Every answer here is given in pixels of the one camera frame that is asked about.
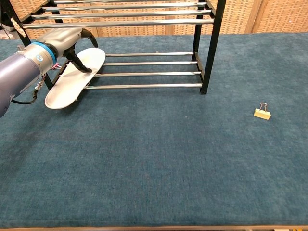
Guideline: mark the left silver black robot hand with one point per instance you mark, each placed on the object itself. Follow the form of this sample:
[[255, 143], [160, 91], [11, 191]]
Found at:
[[65, 38]]

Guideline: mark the white shoe insole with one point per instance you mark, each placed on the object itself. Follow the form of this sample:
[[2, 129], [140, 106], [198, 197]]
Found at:
[[65, 91]]

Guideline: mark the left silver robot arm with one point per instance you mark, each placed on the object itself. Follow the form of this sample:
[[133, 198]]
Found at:
[[19, 69]]

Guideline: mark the black metal shoe rack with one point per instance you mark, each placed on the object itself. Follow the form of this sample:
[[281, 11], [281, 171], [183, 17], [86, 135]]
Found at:
[[209, 60]]

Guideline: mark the pink binder clip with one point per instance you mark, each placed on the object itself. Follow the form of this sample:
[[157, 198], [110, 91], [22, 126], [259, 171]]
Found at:
[[57, 65]]

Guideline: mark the beige braided tag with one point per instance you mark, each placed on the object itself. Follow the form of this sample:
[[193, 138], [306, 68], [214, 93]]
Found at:
[[18, 27]]

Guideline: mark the blue carpet table cover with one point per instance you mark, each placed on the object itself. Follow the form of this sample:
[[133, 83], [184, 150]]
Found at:
[[154, 156]]

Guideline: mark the yellow binder clip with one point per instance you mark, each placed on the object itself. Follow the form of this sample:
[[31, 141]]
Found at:
[[261, 114]]

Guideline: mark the rattan folding screen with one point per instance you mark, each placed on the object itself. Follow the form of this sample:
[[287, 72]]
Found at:
[[276, 16]]

